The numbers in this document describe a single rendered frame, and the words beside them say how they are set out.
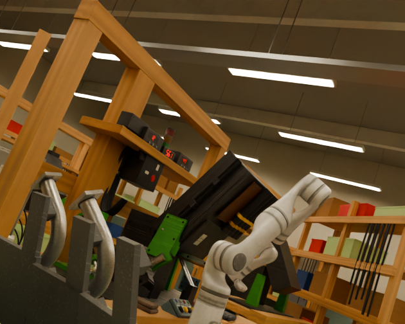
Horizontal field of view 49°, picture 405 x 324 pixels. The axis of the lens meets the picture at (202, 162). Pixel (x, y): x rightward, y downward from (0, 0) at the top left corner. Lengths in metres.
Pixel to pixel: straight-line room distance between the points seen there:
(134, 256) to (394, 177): 10.77
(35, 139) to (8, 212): 0.29
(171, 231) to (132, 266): 1.45
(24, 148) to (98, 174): 0.41
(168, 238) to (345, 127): 7.80
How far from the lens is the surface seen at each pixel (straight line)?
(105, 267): 0.79
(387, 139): 9.38
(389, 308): 4.26
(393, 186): 11.22
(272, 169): 12.01
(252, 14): 6.39
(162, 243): 2.07
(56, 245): 0.94
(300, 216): 1.65
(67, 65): 1.87
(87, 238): 0.76
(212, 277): 1.41
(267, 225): 1.45
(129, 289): 0.65
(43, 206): 0.90
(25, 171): 1.82
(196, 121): 2.65
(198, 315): 1.40
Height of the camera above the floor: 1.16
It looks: 11 degrees up
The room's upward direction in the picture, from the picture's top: 21 degrees clockwise
